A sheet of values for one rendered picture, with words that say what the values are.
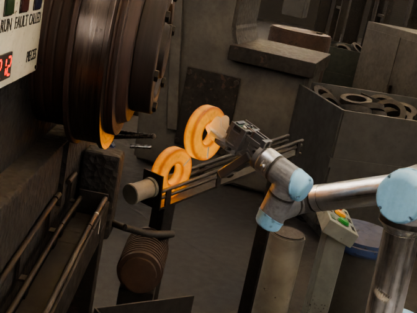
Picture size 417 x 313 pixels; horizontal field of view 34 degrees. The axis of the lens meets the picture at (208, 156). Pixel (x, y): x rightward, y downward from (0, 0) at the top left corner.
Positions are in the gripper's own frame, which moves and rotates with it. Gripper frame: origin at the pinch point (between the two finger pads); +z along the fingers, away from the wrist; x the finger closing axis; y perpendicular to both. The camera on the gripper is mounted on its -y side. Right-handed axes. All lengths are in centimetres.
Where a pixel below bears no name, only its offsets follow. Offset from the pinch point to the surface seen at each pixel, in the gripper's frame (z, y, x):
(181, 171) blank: 3.6, -18.3, -3.2
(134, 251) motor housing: -7.4, -34.5, 19.8
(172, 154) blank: 4.7, -12.3, 3.1
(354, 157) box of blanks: 15, -43, -173
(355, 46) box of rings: 205, -70, -563
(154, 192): 0.9, -21.9, 9.7
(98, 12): -6, 34, 63
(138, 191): 1.5, -20.8, 16.8
